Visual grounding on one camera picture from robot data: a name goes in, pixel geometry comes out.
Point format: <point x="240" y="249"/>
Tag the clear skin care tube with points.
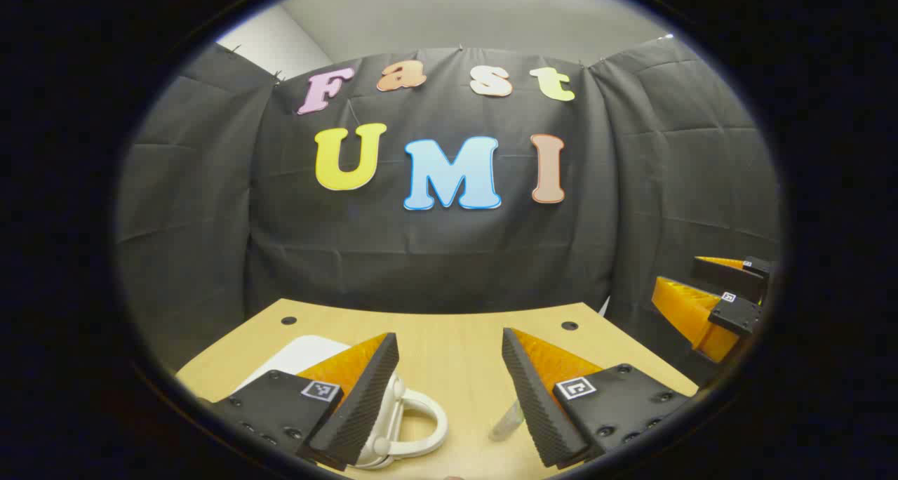
<point x="506" y="424"/>

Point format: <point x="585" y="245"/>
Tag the white suitcase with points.
<point x="421" y="424"/>

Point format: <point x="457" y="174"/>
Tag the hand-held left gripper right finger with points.
<point x="533" y="403"/>

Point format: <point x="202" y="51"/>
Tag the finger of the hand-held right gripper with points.
<point x="729" y="278"/>
<point x="733" y="315"/>

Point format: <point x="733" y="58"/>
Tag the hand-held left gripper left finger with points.
<point x="361" y="396"/>

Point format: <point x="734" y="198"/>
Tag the black backdrop cloth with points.
<point x="435" y="255"/>

